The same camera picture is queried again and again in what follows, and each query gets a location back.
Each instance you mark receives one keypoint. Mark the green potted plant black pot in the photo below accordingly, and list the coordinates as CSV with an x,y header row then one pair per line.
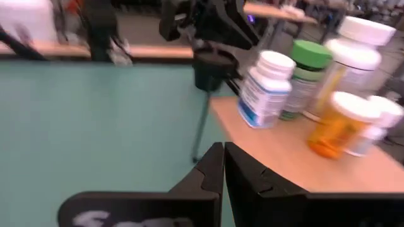
x,y
213,72

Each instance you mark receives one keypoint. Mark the wooden shelf black legs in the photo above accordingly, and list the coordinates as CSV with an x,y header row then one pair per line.
x,y
284,151

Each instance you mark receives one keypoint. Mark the amber pill bottle white cap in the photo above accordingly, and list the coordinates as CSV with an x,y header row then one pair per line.
x,y
337,129

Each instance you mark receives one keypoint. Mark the green-capped caffeine supplement bottle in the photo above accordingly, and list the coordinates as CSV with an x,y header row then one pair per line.
x,y
311,55

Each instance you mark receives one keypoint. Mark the white plastic bucket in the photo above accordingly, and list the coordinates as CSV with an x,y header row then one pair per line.
x,y
25,19

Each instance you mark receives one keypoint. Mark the small white pill bottle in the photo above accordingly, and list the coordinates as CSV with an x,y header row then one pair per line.
x,y
385,113

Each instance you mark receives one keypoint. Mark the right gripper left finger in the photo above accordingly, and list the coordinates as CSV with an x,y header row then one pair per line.
x,y
189,205

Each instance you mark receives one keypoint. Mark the black aluminium table frame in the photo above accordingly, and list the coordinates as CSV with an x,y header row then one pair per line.
x,y
19,45

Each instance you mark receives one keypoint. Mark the light wood table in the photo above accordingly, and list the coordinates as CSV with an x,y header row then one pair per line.
x,y
274,11

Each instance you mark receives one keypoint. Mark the large white-capped supplement bottle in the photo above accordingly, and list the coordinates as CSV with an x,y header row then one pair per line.
x,y
366,30

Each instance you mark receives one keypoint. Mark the white melatonin bottle blue label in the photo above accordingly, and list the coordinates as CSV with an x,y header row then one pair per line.
x,y
265,94

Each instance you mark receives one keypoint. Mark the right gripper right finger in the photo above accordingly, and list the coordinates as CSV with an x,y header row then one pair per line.
x,y
268,205

